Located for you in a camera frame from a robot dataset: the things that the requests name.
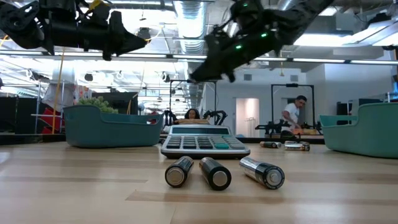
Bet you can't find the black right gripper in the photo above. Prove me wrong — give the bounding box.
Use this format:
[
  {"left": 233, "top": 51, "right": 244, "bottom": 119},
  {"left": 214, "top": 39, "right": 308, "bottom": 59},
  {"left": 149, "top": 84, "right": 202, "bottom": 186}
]
[{"left": 188, "top": 12, "right": 282, "bottom": 83}]

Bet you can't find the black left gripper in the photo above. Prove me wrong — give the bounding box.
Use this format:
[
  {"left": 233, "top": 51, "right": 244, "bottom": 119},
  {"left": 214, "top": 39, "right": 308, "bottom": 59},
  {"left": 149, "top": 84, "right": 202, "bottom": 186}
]
[{"left": 46, "top": 0, "right": 147, "bottom": 62}]

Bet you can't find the dark teal plastic bin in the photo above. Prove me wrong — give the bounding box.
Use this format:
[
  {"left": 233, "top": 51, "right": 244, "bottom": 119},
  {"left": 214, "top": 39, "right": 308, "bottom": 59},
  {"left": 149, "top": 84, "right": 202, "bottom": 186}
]
[{"left": 63, "top": 105, "right": 165, "bottom": 149}]

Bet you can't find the long ceiling light bar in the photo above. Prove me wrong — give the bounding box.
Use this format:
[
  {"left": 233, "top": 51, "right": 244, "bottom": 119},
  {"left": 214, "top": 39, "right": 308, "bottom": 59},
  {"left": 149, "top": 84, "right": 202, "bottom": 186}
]
[
  {"left": 253, "top": 57, "right": 398, "bottom": 66},
  {"left": 0, "top": 51, "right": 208, "bottom": 62}
]

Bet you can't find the black ceiling lamp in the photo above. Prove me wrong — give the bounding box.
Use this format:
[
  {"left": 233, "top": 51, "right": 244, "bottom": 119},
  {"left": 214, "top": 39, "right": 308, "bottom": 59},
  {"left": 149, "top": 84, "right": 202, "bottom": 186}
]
[{"left": 137, "top": 27, "right": 152, "bottom": 40}]

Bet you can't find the person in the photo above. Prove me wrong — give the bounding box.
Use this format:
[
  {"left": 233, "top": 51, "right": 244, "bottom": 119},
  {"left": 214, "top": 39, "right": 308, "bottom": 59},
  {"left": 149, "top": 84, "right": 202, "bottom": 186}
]
[
  {"left": 185, "top": 108, "right": 201, "bottom": 121},
  {"left": 281, "top": 95, "right": 308, "bottom": 138}
]

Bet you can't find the yellow tag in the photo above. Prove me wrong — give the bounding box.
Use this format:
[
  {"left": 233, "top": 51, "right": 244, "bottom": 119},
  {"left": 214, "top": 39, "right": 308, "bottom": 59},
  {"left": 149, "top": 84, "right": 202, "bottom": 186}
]
[{"left": 88, "top": 0, "right": 108, "bottom": 10}]

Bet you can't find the green artificial succulent plant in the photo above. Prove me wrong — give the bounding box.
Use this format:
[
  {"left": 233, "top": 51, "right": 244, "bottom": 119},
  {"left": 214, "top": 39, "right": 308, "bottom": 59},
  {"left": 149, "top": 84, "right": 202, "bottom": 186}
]
[{"left": 76, "top": 95, "right": 119, "bottom": 114}]

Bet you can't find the silver desk calculator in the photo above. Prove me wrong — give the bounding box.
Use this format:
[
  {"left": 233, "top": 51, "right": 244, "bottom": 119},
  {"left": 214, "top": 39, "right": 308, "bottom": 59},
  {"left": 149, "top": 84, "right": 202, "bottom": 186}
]
[{"left": 160, "top": 124, "right": 251, "bottom": 160}]

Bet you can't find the white fabric cover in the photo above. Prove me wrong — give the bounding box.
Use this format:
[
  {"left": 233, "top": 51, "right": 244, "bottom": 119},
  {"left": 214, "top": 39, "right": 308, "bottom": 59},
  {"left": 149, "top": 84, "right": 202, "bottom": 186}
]
[{"left": 42, "top": 67, "right": 77, "bottom": 110}]

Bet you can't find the red and black toolbox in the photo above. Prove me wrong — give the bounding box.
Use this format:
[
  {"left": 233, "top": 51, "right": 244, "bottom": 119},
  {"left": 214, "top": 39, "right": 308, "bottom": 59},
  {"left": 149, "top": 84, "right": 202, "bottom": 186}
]
[{"left": 40, "top": 107, "right": 66, "bottom": 135}]

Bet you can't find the black partition panel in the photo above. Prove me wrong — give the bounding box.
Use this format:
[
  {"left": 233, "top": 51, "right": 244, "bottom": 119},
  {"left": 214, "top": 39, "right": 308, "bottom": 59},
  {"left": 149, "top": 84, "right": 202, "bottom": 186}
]
[{"left": 0, "top": 96, "right": 41, "bottom": 135}]

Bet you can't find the small black monitor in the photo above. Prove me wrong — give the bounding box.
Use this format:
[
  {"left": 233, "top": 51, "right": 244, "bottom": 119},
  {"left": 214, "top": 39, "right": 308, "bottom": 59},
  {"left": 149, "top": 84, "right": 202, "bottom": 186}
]
[{"left": 336, "top": 101, "right": 354, "bottom": 116}]

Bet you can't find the light turquoise plastic bin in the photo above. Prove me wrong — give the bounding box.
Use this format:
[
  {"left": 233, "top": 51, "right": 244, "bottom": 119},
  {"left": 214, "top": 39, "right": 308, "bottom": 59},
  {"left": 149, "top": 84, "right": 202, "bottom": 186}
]
[{"left": 319, "top": 102, "right": 398, "bottom": 159}]

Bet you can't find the distant black gantry frame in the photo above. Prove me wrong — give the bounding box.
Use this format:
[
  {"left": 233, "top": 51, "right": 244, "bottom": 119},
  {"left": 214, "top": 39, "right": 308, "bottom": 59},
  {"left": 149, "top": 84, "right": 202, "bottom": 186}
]
[
  {"left": 270, "top": 83, "right": 315, "bottom": 138},
  {"left": 169, "top": 79, "right": 218, "bottom": 125}
]

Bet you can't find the ribbed silver ventilation duct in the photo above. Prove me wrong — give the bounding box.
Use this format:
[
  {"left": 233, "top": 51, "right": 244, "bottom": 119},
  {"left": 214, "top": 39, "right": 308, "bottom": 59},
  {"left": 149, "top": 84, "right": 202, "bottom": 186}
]
[{"left": 173, "top": 0, "right": 208, "bottom": 55}]

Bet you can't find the long yellow cable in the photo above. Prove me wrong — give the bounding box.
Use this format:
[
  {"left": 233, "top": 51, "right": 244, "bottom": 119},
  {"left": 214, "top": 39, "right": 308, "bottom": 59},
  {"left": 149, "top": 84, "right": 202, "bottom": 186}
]
[{"left": 51, "top": 46, "right": 66, "bottom": 134}]

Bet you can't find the smooth silver ventilation duct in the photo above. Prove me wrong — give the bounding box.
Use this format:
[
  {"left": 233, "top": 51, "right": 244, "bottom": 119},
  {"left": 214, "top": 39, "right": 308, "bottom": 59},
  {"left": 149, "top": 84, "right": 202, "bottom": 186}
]
[{"left": 276, "top": 0, "right": 299, "bottom": 12}]

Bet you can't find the black aluminium table frame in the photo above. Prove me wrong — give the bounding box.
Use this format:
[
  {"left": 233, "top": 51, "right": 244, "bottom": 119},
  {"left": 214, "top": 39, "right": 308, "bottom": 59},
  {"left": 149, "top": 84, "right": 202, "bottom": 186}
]
[{"left": 0, "top": 133, "right": 326, "bottom": 146}]

